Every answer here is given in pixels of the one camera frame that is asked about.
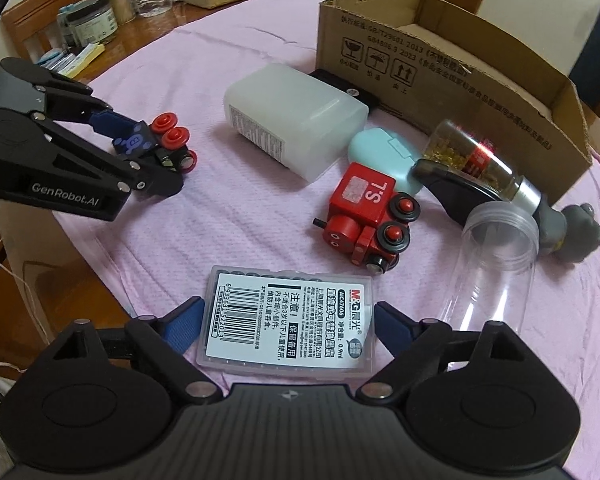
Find green lid container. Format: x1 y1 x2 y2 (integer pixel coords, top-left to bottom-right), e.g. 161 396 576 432
109 0 135 25

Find bottle of yellow capsules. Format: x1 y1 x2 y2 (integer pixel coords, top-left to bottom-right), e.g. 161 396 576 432
420 120 543 214

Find translucent white plastic box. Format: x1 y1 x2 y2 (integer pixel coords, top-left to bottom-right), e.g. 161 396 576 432
223 63 370 183

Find wooden chair at left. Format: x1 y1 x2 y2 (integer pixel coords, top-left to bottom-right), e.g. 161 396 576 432
2 0 81 61

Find blue toy train car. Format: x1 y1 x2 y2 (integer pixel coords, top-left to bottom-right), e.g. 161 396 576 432
111 112 198 174

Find small paper packets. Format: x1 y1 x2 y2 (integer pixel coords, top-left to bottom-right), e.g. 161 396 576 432
35 44 105 78

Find clear plastic jar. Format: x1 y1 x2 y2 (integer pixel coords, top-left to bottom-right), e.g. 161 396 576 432
440 202 539 332

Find grey cat figurine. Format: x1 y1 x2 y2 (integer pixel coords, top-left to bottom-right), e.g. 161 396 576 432
533 200 600 263

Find black digital pocket scale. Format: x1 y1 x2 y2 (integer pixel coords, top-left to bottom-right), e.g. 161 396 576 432
310 68 380 110

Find red toy train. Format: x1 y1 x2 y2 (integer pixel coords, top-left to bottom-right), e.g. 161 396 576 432
313 162 420 275

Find cardboard box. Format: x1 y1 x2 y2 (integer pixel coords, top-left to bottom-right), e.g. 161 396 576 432
316 0 592 202

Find black lid plastic jar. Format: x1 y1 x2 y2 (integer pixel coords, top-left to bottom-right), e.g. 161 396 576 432
57 0 118 50

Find clear refill case with label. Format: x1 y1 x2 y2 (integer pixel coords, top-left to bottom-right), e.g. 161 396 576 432
196 266 375 382

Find mint green earbud case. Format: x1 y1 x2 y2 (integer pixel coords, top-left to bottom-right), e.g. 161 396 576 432
348 127 422 196

